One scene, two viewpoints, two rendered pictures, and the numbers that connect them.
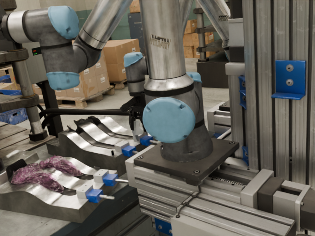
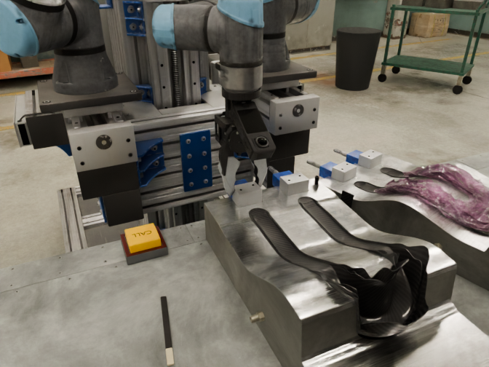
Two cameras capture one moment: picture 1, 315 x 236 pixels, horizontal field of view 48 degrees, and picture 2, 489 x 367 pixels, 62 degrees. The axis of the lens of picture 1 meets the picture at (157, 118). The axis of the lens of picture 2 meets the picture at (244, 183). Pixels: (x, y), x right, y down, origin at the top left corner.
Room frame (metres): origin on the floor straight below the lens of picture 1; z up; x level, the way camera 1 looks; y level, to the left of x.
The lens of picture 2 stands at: (2.06, 0.36, 1.32)
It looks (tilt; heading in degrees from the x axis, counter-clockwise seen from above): 29 degrees down; 204
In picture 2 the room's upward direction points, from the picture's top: straight up
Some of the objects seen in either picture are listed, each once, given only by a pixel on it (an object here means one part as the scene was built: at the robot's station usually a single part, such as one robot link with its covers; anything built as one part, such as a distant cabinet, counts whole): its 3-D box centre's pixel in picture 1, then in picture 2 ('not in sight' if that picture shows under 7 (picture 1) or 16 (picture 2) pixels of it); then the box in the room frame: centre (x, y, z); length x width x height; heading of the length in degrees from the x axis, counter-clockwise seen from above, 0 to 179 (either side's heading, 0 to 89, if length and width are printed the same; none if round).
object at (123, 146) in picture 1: (131, 151); (282, 179); (1.30, 0.12, 0.89); 0.13 x 0.05 x 0.05; 48
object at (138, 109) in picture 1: (141, 105); (239, 118); (1.39, 0.06, 1.05); 0.09 x 0.08 x 0.12; 48
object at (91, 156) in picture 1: (99, 139); (328, 270); (1.53, 0.28, 0.87); 0.50 x 0.26 x 0.14; 48
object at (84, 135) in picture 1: (97, 131); (331, 239); (1.51, 0.28, 0.92); 0.35 x 0.16 x 0.09; 48
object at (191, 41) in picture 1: (195, 38); not in sight; (8.17, -1.10, 0.42); 0.86 x 0.33 x 0.83; 52
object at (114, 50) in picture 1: (103, 63); not in sight; (6.60, 0.87, 0.37); 1.20 x 0.82 x 0.74; 60
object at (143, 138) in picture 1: (148, 140); (237, 188); (1.38, 0.05, 0.89); 0.13 x 0.05 x 0.05; 48
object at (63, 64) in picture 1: (63, 64); not in sight; (0.88, 0.21, 1.34); 0.11 x 0.08 x 0.11; 165
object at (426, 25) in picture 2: not in sight; (428, 24); (-6.91, 0.24, 0.20); 0.63 x 0.44 x 0.40; 142
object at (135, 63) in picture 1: (135, 67); (239, 29); (1.39, 0.06, 1.21); 0.09 x 0.08 x 0.11; 95
